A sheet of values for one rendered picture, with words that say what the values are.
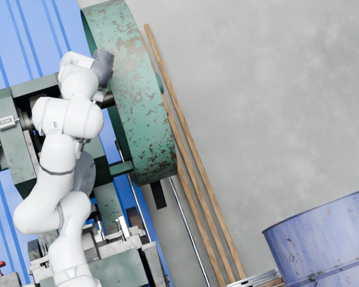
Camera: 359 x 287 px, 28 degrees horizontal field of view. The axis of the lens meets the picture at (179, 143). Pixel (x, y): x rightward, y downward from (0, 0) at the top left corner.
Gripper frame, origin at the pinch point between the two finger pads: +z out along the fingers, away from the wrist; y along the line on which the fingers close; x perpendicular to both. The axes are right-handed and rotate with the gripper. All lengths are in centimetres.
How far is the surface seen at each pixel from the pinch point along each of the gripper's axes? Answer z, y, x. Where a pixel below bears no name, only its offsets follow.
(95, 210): 27.9, 2.6, -25.5
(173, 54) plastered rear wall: -32, 87, -167
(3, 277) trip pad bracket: 54, 5, 14
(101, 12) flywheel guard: -50, 27, -23
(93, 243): 35.9, -9.3, -14.6
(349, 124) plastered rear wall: -25, -16, -222
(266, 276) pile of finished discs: 11, -85, -8
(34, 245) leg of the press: 61, 38, -35
